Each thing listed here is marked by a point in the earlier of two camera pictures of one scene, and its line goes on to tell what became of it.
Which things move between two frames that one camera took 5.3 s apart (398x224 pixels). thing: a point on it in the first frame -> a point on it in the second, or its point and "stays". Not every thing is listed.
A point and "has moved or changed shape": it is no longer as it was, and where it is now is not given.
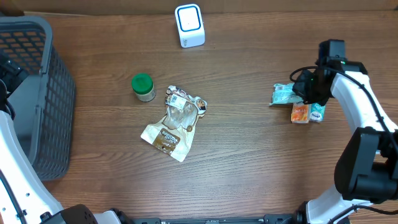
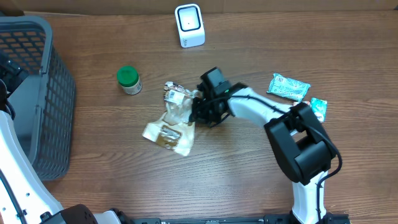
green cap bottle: [142, 85] -> [129, 78]
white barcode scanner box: [190, 25] stays
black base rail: [267, 219] stays
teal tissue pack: [316, 112] stays
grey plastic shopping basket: [43, 99] stays
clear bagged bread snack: [173, 134] has moved or changed shape
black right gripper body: [308, 86] -> [208, 111]
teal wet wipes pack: [283, 93] has moved or changed shape
